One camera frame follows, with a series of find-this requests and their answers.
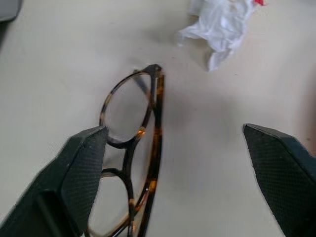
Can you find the crumpled white plastic bag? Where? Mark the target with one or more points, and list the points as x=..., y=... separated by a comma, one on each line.
x=222, y=29

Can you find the grey flat object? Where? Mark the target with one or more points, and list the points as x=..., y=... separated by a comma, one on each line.
x=7, y=8

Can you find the small red object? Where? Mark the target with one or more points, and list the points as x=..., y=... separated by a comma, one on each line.
x=260, y=2

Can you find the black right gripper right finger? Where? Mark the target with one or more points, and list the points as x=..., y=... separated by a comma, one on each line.
x=284, y=172

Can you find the tortoiseshell glasses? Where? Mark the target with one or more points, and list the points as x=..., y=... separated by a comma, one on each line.
x=158, y=138

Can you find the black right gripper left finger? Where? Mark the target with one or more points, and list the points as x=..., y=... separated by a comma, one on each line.
x=61, y=177

